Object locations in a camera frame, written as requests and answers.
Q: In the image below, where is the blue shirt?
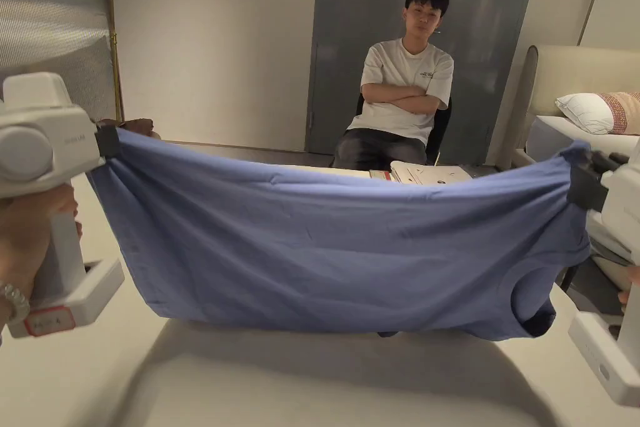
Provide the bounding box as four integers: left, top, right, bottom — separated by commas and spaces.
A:
87, 126, 594, 343

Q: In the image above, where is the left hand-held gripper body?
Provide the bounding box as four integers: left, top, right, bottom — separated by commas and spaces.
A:
0, 71, 125, 339

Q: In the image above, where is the person's left hand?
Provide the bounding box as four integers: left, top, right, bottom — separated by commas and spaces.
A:
0, 183, 83, 308

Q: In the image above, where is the black chair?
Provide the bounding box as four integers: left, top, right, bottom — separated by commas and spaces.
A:
354, 91, 453, 167

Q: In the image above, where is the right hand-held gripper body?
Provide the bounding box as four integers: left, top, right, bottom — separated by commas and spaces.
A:
567, 136, 640, 406

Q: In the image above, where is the white pillow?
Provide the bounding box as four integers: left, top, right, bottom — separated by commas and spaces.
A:
554, 92, 621, 136

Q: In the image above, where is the stack of white papers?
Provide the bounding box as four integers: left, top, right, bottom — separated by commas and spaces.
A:
389, 160, 474, 184

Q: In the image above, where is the person's right hand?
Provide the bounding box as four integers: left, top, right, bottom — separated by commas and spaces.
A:
617, 266, 640, 306

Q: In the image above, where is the cream padded headboard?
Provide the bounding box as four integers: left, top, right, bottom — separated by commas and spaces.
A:
509, 44, 640, 169

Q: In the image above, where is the bed with beige sheet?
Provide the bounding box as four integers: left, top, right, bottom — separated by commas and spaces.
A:
0, 136, 640, 427

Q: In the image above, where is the floor lamp with white shade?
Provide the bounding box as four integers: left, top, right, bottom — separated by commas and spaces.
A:
69, 0, 151, 124

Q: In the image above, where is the patterned pink cushion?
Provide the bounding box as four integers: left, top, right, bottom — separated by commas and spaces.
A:
599, 91, 640, 136

